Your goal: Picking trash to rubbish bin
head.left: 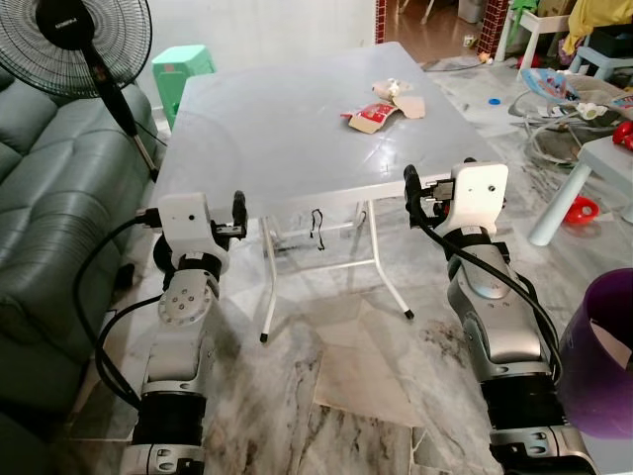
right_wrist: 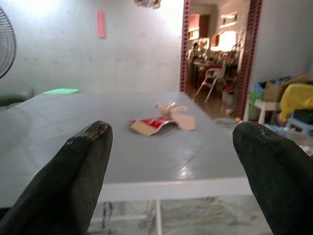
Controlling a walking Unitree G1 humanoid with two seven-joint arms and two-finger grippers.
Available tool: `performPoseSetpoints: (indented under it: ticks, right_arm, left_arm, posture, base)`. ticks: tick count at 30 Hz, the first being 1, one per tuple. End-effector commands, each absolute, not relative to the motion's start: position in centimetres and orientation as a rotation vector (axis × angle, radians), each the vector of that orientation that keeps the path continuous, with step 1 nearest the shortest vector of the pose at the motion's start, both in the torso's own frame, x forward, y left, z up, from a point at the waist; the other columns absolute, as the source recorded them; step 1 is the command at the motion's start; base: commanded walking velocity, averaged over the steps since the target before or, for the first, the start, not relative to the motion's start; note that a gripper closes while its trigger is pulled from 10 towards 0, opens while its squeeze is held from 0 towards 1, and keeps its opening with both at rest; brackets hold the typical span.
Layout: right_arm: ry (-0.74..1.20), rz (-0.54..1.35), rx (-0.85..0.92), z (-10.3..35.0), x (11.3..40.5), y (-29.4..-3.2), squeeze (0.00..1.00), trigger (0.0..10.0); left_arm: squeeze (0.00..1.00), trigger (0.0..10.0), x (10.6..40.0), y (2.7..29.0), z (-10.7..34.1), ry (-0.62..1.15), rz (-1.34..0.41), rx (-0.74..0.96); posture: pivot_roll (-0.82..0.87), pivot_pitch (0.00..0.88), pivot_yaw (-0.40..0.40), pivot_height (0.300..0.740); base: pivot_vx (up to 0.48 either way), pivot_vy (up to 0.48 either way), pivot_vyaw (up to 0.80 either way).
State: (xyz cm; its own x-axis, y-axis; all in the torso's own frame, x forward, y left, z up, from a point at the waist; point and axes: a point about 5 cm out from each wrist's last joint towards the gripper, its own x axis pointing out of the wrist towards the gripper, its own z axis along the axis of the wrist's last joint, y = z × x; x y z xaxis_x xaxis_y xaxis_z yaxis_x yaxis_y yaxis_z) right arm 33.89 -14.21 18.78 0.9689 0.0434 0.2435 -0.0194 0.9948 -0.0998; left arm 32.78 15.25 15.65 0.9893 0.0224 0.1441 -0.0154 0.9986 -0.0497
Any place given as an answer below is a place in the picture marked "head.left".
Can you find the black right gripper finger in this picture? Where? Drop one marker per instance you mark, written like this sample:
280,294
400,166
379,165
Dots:
411,186

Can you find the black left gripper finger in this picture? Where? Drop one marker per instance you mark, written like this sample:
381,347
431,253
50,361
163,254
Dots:
239,206

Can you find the red snack packet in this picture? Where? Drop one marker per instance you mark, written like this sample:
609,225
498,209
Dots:
368,118

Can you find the white wrapper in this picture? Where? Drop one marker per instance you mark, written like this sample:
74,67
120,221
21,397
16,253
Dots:
391,89

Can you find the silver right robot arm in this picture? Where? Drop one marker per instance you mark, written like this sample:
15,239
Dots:
495,319

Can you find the purple plastic rubbish bin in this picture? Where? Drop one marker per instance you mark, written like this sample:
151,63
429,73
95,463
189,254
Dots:
593,396

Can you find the white plastic folding table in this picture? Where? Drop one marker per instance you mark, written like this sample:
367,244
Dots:
297,129

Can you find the blue bottle cap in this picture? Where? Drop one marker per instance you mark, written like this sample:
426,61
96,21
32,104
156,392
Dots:
493,101

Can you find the small white table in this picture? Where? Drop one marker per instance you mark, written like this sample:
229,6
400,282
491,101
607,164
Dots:
559,203

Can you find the green plastic stool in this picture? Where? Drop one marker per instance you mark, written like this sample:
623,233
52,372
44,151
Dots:
183,69

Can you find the baby bouncer seat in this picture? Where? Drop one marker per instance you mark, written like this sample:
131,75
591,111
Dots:
564,94

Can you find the grey-green leather sofa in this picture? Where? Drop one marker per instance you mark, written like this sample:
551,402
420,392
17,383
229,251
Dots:
49,218

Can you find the white plastic chair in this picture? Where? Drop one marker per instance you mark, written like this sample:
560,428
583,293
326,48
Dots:
529,25

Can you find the red plastic toy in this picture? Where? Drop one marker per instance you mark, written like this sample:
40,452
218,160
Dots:
624,136

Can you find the light blue stool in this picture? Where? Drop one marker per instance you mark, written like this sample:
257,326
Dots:
598,61

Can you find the white paper scrap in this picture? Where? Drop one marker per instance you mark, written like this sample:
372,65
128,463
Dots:
611,341

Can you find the black standing fan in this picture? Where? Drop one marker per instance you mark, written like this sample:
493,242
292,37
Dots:
69,45

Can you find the yellow cloth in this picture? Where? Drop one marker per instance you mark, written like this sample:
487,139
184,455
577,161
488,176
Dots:
593,20

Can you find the pale grey plastic stool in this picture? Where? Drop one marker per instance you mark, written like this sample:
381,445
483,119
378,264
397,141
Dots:
608,457

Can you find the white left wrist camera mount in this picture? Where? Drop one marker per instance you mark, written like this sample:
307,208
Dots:
183,218

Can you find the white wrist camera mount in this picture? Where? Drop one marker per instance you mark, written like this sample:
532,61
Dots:
183,218
482,193

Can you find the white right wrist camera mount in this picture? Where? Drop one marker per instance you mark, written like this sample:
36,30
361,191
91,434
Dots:
482,193

